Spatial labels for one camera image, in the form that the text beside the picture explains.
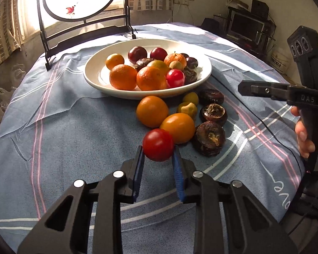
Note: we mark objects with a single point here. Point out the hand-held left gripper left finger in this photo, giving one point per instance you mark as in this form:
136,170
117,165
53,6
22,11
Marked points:
137,174

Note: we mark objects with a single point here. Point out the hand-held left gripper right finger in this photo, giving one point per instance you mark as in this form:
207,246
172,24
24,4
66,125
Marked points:
179,177

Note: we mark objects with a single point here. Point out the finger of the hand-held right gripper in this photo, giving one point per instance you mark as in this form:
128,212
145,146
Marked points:
259,89

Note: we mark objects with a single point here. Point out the wrinkled dark passion fruit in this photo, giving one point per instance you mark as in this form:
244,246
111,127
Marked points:
211,96
190,74
208,138
214,113
144,63

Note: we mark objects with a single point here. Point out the dark purple passion fruit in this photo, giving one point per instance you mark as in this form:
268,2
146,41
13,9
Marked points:
192,62

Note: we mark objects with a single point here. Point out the small dark purple fruit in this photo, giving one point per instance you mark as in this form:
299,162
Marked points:
184,55

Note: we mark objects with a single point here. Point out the small yellow fruit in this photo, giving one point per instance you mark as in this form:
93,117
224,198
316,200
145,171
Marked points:
186,109
190,98
175,65

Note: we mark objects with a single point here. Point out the orange mandarin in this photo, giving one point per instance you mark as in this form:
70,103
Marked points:
175,57
151,78

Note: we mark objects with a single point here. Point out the yellowish green orange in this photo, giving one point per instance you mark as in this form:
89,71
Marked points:
159,65

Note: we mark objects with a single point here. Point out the dark red plum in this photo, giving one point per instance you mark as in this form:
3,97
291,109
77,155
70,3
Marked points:
158,53
137,53

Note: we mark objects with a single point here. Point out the white ceramic plate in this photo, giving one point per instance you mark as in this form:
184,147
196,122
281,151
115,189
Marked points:
98,74

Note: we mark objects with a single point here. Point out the person's right hand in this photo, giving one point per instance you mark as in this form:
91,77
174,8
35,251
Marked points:
303,137

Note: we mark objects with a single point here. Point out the white bucket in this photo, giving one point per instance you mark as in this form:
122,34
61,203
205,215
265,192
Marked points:
280,60

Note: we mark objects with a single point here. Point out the yellow orange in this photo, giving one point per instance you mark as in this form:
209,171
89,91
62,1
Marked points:
177,128

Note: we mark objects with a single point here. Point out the computer monitor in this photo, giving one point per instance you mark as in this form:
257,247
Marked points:
245,27

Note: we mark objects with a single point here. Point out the blue striped tablecloth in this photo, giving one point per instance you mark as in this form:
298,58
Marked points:
82,137

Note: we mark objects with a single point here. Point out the black speaker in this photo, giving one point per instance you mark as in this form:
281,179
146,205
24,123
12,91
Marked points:
260,8

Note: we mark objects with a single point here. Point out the black hat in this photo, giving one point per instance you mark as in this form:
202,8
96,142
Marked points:
211,23

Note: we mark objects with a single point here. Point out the clear plastic bag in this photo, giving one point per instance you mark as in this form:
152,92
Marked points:
2,103

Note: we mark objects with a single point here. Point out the bright window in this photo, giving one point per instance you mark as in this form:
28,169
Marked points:
31,13

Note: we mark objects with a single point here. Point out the white wall socket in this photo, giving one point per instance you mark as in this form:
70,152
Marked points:
180,1

